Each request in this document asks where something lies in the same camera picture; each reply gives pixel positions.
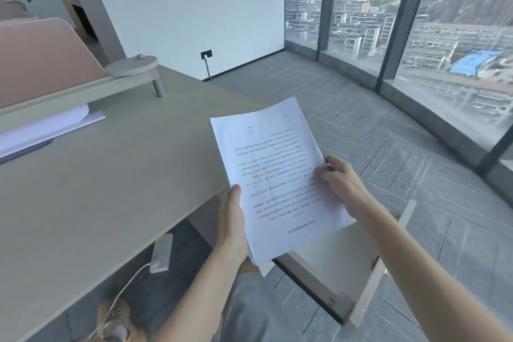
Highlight person's left hand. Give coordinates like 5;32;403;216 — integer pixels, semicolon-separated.
216;185;249;265

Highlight person's right hand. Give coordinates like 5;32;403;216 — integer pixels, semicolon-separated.
314;155;372;221

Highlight stack of printed paper sheets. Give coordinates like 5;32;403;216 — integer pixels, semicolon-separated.
210;96;357;266

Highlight person's right forearm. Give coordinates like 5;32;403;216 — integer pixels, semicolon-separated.
354;197;513;342

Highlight person's left forearm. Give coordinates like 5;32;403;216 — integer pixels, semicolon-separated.
154;245;250;342

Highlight white power strip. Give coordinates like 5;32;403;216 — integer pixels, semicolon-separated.
149;233;174;274

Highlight person's grey trousers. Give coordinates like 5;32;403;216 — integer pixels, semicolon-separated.
216;262;346;342

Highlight person's beige shoe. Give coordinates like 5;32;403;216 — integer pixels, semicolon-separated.
96;297;142;342

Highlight round beige desk shelf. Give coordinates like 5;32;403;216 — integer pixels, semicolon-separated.
104;55;166;98

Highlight white paper pile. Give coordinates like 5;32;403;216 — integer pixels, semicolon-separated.
0;104;106;158

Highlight dark doorway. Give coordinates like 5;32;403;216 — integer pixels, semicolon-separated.
71;3;98;40

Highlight pink desk divider panel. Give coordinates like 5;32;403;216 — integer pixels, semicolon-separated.
0;18;108;110

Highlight white power cable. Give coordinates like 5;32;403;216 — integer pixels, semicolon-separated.
86;262;155;341

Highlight dark window frame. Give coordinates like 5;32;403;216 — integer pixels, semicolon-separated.
283;0;513;178

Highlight beige long desk rail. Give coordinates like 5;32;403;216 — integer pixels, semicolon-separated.
0;75;118;127

